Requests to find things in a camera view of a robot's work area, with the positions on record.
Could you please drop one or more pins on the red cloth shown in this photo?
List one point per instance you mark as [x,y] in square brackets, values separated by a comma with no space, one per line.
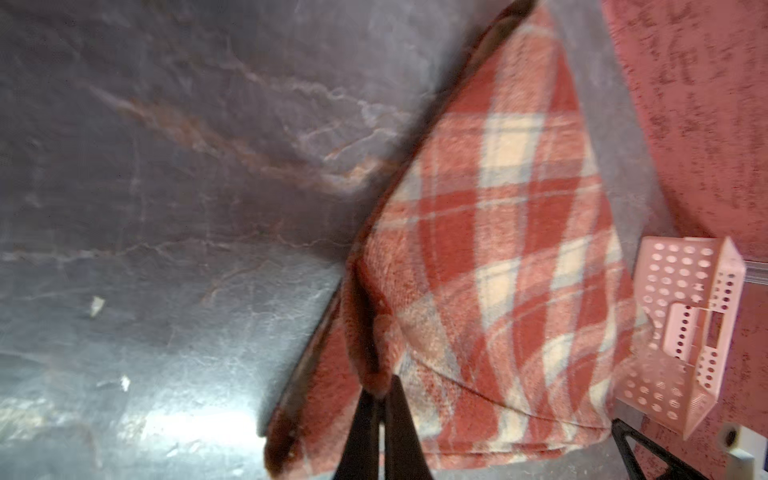
[490,279]

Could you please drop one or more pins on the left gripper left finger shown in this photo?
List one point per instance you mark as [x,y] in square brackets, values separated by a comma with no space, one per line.
[360,457]

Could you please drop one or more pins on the pink perforated plastic basket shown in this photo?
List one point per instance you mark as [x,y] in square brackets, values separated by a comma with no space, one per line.
[690,289]

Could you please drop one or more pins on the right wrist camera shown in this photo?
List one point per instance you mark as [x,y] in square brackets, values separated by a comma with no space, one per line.
[746,452]

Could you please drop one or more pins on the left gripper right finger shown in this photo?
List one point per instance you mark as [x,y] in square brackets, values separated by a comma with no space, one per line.
[404,457]

